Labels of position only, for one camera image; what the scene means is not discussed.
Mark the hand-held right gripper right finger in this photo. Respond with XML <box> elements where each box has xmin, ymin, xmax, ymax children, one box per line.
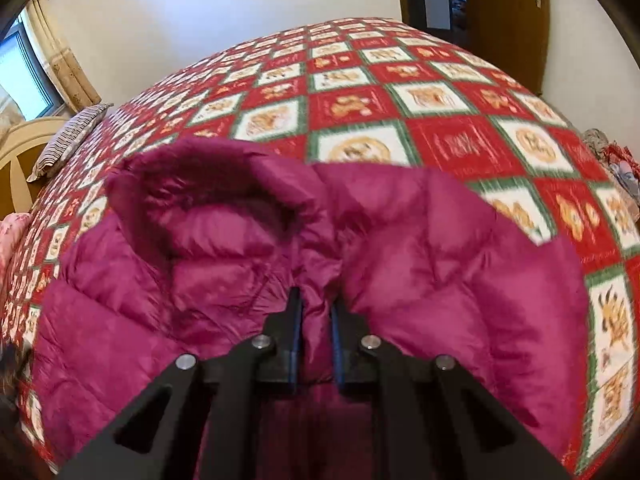
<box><xmin>330</xmin><ymin>302</ymin><xmax>576</xmax><ymax>480</ymax></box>

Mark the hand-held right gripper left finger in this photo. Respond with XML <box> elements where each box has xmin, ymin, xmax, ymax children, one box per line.
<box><xmin>57</xmin><ymin>286</ymin><xmax>306</xmax><ymax>480</ymax></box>

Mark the magenta down jacket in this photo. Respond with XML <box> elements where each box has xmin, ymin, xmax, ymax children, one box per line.
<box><xmin>30</xmin><ymin>137</ymin><xmax>593</xmax><ymax>480</ymax></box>

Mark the pile of clothes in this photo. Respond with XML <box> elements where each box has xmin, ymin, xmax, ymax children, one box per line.
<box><xmin>581</xmin><ymin>127</ymin><xmax>640</xmax><ymax>201</ymax></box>

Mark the red checked printed blanket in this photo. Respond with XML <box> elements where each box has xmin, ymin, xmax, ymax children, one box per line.
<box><xmin>0</xmin><ymin>17</ymin><xmax>640</xmax><ymax>480</ymax></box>

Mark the striped pillow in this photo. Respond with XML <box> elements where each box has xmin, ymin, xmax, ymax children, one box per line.
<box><xmin>26</xmin><ymin>103</ymin><xmax>115</xmax><ymax>183</ymax></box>

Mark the pink floral cloth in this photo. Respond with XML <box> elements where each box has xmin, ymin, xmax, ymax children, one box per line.
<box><xmin>0</xmin><ymin>212</ymin><xmax>32</xmax><ymax>283</ymax></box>

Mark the cream wooden headboard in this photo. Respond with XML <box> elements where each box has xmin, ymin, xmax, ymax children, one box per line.
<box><xmin>0</xmin><ymin>117</ymin><xmax>71</xmax><ymax>221</ymax></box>

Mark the beige patterned curtain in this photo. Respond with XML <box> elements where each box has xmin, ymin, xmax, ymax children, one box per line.
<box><xmin>25</xmin><ymin>0</ymin><xmax>103</xmax><ymax>113</ymax></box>

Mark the brown wooden door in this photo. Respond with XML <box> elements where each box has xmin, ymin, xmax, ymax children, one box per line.
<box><xmin>465</xmin><ymin>0</ymin><xmax>552</xmax><ymax>97</ymax></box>

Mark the window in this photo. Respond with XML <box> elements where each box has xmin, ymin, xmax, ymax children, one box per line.
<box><xmin>0</xmin><ymin>10</ymin><xmax>66</xmax><ymax>133</ymax></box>

